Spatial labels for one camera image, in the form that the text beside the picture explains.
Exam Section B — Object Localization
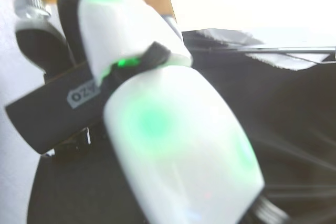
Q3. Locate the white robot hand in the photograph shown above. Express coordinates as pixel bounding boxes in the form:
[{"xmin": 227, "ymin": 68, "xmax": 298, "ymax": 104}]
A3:
[{"xmin": 14, "ymin": 0, "xmax": 289, "ymax": 224}]

